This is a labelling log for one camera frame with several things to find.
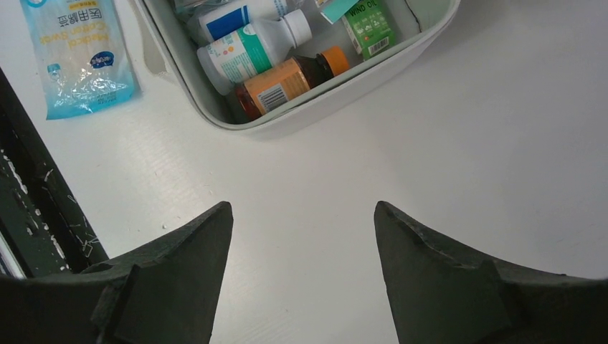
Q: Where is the green wind oil box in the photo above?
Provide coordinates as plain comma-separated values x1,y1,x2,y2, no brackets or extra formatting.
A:
341,0,397,60

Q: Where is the blue plaster packets bag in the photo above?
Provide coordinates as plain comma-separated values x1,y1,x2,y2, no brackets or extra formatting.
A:
314,0,358,24

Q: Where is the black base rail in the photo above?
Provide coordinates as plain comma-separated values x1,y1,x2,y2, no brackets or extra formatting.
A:
1,75,108,278

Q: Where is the blue white small tube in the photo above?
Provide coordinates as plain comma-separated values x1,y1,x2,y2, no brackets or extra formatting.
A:
186,0,296,45

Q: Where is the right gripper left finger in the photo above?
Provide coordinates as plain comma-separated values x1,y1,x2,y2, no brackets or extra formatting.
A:
1,201,234,343

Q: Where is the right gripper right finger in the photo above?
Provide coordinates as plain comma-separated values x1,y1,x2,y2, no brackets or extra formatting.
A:
374,201,607,343

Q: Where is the blue cotton swab packet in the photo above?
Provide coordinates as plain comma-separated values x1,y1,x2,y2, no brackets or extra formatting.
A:
20,0,137,120

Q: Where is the brown bottle orange cap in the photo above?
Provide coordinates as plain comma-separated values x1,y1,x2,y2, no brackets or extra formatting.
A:
234,46,350,120

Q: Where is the white medicine kit box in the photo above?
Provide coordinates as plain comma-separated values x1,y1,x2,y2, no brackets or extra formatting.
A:
138,1,459,135

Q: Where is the white plastic bottle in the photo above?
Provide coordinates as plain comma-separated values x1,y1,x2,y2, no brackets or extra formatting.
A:
196,9,313,95

